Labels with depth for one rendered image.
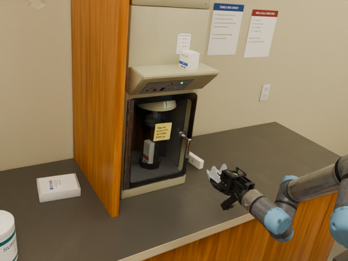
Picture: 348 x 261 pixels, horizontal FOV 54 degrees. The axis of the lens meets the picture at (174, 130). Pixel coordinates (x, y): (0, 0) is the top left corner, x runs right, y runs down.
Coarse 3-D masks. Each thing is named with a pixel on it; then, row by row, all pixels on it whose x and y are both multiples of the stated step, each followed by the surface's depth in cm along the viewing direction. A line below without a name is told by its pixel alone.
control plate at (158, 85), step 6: (150, 84) 117; (156, 84) 118; (162, 84) 120; (168, 84) 122; (174, 84) 123; (180, 84) 125; (186, 84) 127; (144, 90) 120; (150, 90) 122; (156, 90) 124; (168, 90) 127; (174, 90) 129
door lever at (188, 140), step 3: (183, 135) 144; (183, 138) 145; (186, 138) 142; (189, 138) 141; (186, 141) 142; (189, 141) 140; (186, 144) 142; (189, 144) 141; (186, 147) 142; (189, 147) 142; (186, 150) 142; (189, 150) 143; (186, 153) 143; (186, 156) 144
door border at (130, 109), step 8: (128, 112) 125; (128, 120) 127; (128, 128) 128; (128, 136) 130; (128, 144) 131; (128, 152) 133; (128, 160) 135; (128, 168) 136; (128, 176) 138; (128, 184) 140
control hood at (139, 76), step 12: (132, 72) 117; (144, 72) 114; (156, 72) 115; (168, 72) 117; (180, 72) 118; (192, 72) 120; (204, 72) 123; (216, 72) 126; (132, 84) 118; (144, 84) 116; (192, 84) 129; (204, 84) 133
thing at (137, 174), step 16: (160, 96) 130; (176, 96) 134; (192, 96) 138; (144, 112) 129; (160, 112) 133; (176, 112) 137; (192, 112) 142; (144, 128) 132; (176, 128) 141; (192, 128) 145; (144, 144) 136; (160, 144) 140; (176, 144) 144; (144, 160) 139; (160, 160) 143; (176, 160) 148; (144, 176) 143; (160, 176) 147; (176, 176) 152
